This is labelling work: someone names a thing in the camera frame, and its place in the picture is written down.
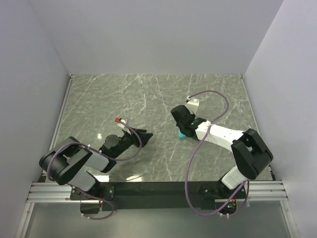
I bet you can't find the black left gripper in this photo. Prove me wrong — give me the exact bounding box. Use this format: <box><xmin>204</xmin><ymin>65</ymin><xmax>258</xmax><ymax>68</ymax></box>
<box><xmin>113</xmin><ymin>126</ymin><xmax>153</xmax><ymax>158</ymax></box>

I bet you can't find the teal triangular power strip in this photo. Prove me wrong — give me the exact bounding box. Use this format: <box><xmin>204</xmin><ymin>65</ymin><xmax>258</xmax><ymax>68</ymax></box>
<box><xmin>178</xmin><ymin>130</ymin><xmax>187</xmax><ymax>140</ymax></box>

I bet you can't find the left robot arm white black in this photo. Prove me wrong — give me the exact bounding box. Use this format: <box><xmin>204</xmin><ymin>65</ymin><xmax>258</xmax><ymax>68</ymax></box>
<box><xmin>39</xmin><ymin>129</ymin><xmax>153</xmax><ymax>199</ymax></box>

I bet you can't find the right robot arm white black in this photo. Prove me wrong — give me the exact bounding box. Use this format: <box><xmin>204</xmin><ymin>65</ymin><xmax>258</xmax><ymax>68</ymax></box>
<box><xmin>170</xmin><ymin>105</ymin><xmax>273</xmax><ymax>198</ymax></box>

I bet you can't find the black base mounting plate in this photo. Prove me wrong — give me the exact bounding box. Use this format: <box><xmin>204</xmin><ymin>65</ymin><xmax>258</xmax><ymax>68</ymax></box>
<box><xmin>70</xmin><ymin>181</ymin><xmax>248</xmax><ymax>212</ymax></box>

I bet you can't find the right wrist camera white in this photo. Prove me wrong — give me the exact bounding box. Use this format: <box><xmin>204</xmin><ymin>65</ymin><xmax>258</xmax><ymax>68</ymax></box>
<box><xmin>185</xmin><ymin>96</ymin><xmax>200</xmax><ymax>115</ymax></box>

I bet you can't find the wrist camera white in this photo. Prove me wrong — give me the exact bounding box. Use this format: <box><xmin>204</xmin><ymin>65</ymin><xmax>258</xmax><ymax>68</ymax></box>
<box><xmin>115</xmin><ymin>118</ymin><xmax>130</xmax><ymax>129</ymax></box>
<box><xmin>185</xmin><ymin>96</ymin><xmax>200</xmax><ymax>115</ymax></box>

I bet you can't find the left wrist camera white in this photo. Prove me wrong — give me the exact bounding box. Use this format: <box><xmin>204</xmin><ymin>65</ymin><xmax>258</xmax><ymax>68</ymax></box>
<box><xmin>115</xmin><ymin>118</ymin><xmax>130</xmax><ymax>129</ymax></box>

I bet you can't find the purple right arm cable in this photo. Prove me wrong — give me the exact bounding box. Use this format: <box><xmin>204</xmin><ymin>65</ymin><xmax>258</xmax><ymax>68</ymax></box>
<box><xmin>185</xmin><ymin>90</ymin><xmax>250</xmax><ymax>217</ymax></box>

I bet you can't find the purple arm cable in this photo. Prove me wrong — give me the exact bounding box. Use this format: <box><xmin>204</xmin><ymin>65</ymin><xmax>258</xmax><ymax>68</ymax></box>
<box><xmin>47</xmin><ymin>120</ymin><xmax>143</xmax><ymax>221</ymax></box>
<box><xmin>185</xmin><ymin>90</ymin><xmax>250</xmax><ymax>217</ymax></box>

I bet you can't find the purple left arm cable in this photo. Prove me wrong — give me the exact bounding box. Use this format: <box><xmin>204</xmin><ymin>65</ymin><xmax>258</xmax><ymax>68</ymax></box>
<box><xmin>47</xmin><ymin>120</ymin><xmax>143</xmax><ymax>221</ymax></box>

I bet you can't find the aluminium frame rail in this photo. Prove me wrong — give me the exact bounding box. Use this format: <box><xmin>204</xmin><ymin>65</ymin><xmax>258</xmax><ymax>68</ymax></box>
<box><xmin>14</xmin><ymin>182</ymin><xmax>82</xmax><ymax>238</ymax></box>

